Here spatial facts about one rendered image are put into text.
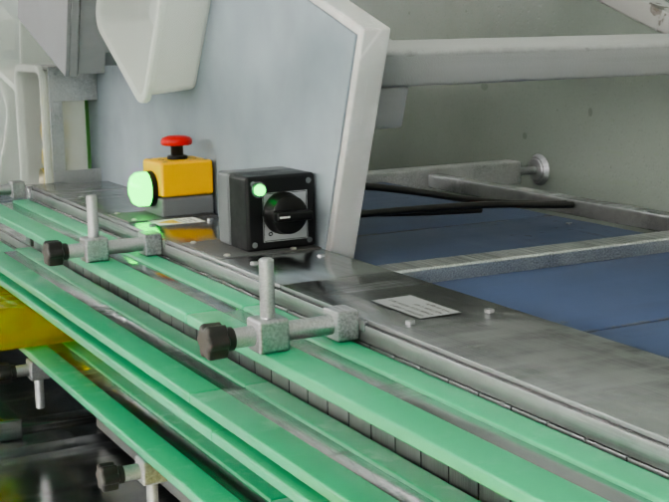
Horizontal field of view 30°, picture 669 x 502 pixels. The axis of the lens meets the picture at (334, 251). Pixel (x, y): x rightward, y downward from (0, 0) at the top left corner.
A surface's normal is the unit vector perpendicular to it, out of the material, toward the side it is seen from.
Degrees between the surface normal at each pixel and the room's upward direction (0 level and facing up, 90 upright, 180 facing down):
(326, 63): 0
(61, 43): 0
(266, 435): 90
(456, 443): 90
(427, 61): 90
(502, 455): 90
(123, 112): 0
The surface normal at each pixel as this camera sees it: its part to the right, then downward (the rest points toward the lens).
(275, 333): 0.47, 0.14
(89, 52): 0.44, 0.46
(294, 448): -0.02, -0.98
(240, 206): -0.88, 0.10
